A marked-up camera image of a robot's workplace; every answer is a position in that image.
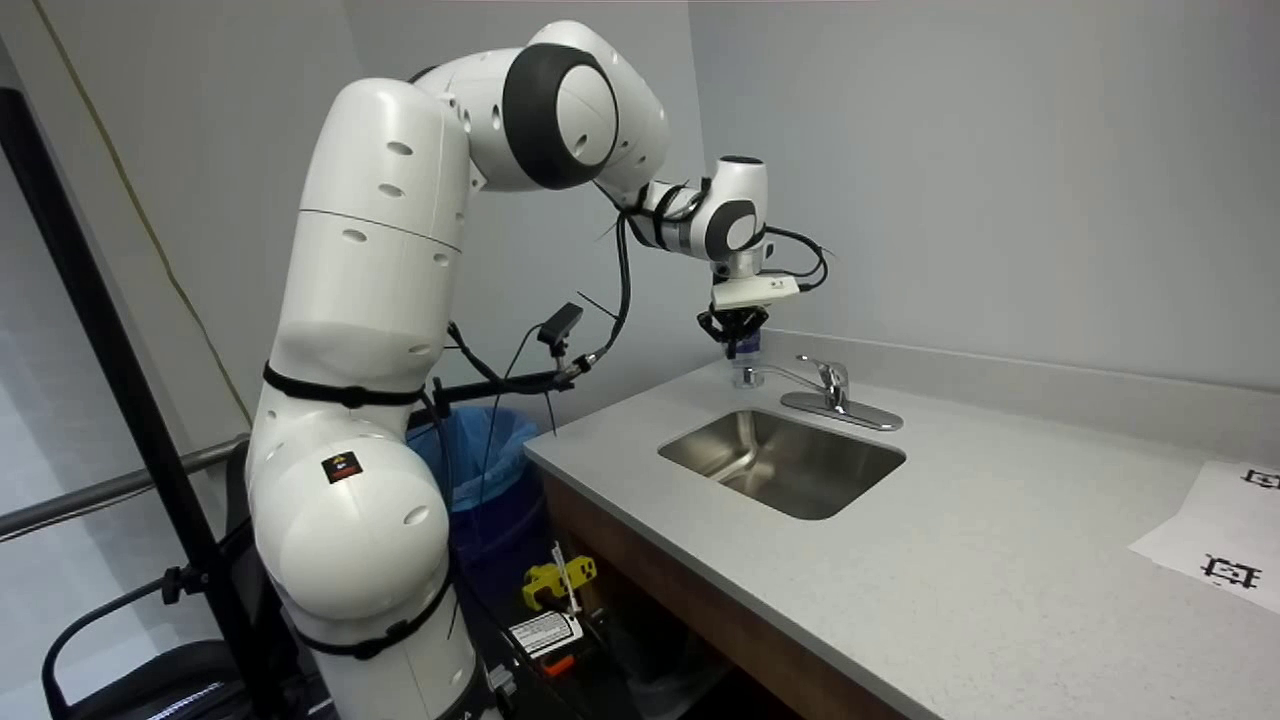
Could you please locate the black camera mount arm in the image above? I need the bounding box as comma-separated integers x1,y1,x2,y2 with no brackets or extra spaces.
422,362,579,414

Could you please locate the yellow tool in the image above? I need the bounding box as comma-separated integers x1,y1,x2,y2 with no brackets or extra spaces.
515,547,605,617

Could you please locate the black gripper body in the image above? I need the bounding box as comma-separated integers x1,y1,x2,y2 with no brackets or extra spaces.
692,298,774,350

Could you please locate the small black mounted camera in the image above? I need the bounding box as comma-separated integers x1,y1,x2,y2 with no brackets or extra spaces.
533,298,588,358

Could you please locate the white paper with markers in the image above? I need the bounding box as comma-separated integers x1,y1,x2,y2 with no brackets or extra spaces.
1122,457,1280,621

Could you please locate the stainless steel sink basin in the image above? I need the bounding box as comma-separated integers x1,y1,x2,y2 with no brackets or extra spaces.
652,404,910,522

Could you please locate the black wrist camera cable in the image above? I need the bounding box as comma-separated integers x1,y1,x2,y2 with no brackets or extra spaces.
754,219,837,296

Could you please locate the black chair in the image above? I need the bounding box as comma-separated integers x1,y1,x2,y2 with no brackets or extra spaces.
34,563,252,720

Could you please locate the chrome sink faucet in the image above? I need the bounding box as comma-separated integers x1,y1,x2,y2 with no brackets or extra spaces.
774,346,906,434

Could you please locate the white labelled device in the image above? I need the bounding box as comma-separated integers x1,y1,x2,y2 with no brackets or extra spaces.
507,608,588,662

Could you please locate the black stand pole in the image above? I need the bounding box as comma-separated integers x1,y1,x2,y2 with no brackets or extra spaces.
0,82,291,720

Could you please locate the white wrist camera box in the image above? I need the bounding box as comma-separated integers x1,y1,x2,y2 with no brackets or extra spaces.
709,269,807,319

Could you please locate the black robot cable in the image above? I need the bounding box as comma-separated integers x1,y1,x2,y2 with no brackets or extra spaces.
442,209,639,404

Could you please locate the grey metal rail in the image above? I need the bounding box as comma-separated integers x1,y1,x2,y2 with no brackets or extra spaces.
0,432,252,544

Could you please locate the blue trash bin with liner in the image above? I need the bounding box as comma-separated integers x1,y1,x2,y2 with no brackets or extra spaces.
402,404,552,637

